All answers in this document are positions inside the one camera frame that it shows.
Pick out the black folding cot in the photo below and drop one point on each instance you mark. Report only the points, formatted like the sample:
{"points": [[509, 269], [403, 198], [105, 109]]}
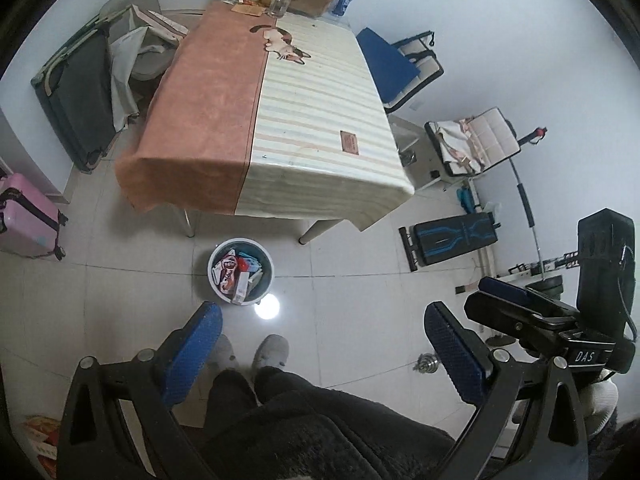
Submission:
{"points": [[74, 91]]}

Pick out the red white snack wrapper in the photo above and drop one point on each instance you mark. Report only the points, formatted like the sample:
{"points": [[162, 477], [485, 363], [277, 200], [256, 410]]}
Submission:
{"points": [[225, 271]]}

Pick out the black trouser legs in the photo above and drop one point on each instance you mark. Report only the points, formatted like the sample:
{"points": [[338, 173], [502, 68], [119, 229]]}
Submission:
{"points": [[279, 426]]}

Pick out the metal dumbbell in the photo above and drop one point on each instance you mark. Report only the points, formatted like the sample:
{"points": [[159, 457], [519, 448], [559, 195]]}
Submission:
{"points": [[426, 363]]}

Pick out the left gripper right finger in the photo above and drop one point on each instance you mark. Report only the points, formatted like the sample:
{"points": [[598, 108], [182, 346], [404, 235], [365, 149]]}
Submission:
{"points": [[528, 421]]}

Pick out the pink white long box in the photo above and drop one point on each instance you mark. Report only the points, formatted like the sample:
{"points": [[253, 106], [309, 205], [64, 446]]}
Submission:
{"points": [[241, 288]]}

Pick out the white trash bin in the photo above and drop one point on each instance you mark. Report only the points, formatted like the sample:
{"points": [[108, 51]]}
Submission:
{"points": [[252, 258]]}

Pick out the cardboard box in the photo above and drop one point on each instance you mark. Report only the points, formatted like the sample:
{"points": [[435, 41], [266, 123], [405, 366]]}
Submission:
{"points": [[312, 8]]}

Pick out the grey right slipper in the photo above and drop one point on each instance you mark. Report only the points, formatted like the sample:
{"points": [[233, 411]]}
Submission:
{"points": [[272, 352]]}

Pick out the blue water bottle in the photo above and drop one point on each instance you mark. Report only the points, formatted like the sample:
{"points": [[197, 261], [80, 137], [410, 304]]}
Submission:
{"points": [[340, 8]]}

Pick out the blue cushioned chair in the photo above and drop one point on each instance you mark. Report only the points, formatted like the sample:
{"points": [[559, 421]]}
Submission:
{"points": [[402, 69]]}

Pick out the black blue workout bench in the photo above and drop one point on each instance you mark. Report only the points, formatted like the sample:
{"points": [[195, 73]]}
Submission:
{"points": [[436, 241]]}

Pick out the pink suitcase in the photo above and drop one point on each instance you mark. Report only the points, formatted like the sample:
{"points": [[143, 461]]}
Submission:
{"points": [[30, 223]]}

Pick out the grey left slipper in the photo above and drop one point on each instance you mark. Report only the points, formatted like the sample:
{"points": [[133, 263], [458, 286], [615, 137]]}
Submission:
{"points": [[222, 356]]}

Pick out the pink and striped tablecloth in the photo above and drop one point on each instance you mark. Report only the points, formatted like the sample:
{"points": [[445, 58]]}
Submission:
{"points": [[267, 118]]}

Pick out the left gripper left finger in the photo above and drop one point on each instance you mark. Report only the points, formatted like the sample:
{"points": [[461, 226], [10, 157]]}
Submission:
{"points": [[117, 421]]}

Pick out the white chair with bag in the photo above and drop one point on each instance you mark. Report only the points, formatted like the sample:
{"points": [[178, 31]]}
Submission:
{"points": [[470, 146]]}

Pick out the grey slipper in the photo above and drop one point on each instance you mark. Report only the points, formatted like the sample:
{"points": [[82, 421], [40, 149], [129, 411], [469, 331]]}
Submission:
{"points": [[222, 356], [272, 352]]}

